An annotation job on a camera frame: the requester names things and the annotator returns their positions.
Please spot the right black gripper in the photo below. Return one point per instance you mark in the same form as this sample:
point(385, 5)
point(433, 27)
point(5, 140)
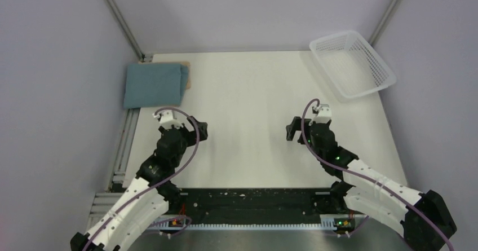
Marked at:
point(293, 127)

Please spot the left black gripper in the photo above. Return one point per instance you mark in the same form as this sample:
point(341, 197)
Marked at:
point(191, 135)

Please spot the blue-grey t-shirt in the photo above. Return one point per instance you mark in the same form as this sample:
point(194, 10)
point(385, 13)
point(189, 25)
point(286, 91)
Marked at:
point(155, 85)

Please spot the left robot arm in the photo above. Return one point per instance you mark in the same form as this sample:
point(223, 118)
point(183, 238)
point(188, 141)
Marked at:
point(151, 191)

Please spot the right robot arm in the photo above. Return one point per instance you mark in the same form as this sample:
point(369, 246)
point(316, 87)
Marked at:
point(423, 220)

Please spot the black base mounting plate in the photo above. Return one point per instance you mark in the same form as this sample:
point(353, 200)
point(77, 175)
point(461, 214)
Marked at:
point(261, 206)

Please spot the white plastic mesh basket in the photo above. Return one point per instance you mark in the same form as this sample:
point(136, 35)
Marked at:
point(351, 65)

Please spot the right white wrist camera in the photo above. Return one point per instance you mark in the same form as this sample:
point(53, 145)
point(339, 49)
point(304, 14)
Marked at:
point(322, 114)

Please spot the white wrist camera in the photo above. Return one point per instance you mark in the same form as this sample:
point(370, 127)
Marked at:
point(322, 114)
point(167, 119)

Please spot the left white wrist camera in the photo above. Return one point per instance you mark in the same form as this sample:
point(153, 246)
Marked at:
point(167, 119)

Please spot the left side aluminium rail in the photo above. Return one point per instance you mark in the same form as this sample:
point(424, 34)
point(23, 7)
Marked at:
point(122, 152)

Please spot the white cable duct strip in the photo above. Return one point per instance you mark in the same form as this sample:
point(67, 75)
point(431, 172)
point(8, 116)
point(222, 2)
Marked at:
point(326, 224)

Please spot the left rear aluminium post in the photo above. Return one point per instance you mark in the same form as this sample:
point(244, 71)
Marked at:
point(124, 27)

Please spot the aluminium post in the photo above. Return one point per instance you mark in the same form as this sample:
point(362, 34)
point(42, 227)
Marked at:
point(384, 21)
point(124, 27)

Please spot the right rear aluminium post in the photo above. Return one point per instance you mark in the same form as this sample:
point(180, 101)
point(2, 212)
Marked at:
point(384, 21)

